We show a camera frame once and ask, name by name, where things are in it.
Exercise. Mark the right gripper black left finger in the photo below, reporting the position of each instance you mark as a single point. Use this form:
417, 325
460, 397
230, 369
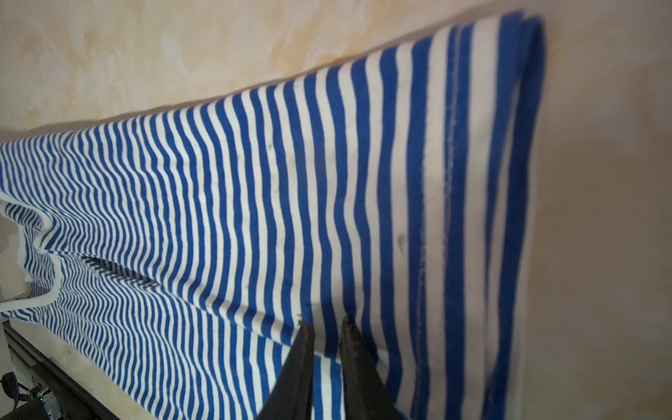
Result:
292, 395

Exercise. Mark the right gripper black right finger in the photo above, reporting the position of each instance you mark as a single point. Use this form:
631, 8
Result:
365, 397

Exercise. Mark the blue white striped tank top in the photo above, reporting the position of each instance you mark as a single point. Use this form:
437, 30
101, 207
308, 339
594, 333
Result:
181, 251

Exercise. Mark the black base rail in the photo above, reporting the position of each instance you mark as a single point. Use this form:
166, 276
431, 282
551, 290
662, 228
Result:
48, 392

